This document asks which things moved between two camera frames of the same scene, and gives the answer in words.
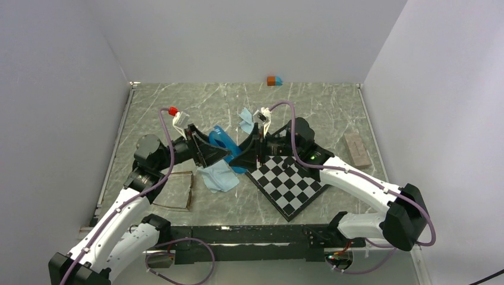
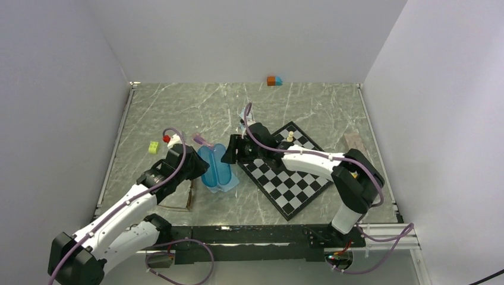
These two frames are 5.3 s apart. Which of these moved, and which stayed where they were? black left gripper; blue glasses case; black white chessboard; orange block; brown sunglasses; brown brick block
Moved: blue glasses case; black left gripper
Stayed: black white chessboard; brown brick block; orange block; brown sunglasses
